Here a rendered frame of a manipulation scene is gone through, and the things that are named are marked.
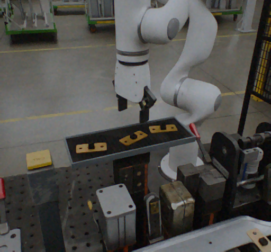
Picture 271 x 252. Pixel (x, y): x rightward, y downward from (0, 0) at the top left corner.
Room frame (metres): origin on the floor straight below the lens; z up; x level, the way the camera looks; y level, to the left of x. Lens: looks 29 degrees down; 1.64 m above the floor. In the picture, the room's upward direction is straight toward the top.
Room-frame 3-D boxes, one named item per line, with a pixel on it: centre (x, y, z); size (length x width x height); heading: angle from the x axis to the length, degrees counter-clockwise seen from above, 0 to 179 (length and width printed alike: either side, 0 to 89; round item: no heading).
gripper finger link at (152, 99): (0.70, -0.02, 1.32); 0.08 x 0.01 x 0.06; 42
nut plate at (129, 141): (0.73, 0.01, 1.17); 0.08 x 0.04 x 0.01; 132
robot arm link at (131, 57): (0.73, 0.01, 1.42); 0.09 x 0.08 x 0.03; 42
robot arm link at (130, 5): (0.73, 0.00, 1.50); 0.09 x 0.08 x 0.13; 53
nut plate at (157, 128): (0.79, -0.09, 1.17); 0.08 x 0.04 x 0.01; 100
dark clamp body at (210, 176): (0.68, -0.22, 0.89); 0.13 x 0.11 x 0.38; 21
